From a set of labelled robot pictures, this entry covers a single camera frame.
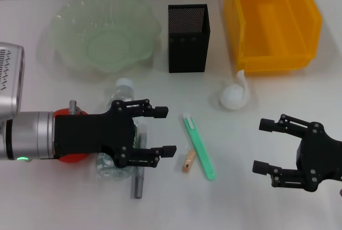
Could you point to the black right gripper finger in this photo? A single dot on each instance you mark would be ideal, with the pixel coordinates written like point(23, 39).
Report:
point(260, 166)
point(267, 125)

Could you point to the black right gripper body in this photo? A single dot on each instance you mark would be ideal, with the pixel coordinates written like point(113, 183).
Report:
point(320, 157)

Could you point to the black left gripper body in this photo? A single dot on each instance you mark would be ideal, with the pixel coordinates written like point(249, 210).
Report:
point(88, 133)

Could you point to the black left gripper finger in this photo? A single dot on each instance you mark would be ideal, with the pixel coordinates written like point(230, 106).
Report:
point(167, 151)
point(160, 111)

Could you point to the small wooden cork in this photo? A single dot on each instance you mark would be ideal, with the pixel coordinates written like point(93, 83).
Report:
point(188, 161)

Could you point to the red-orange toy fruit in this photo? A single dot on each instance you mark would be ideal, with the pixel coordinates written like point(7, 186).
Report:
point(72, 158)

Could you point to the clear bottle with green label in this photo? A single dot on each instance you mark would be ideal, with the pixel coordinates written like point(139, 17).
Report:
point(121, 92)

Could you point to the grey glitter pen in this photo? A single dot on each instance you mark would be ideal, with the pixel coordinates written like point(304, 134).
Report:
point(137, 184)

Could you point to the white paper ball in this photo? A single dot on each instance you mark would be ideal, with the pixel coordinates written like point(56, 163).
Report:
point(232, 96)

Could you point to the black mesh pen holder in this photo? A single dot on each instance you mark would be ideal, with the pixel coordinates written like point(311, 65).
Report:
point(187, 53)

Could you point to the pale green glass fruit plate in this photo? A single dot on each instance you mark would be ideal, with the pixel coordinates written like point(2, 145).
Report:
point(107, 40)

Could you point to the yellow plastic bin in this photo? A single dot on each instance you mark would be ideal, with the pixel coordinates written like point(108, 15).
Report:
point(272, 64)

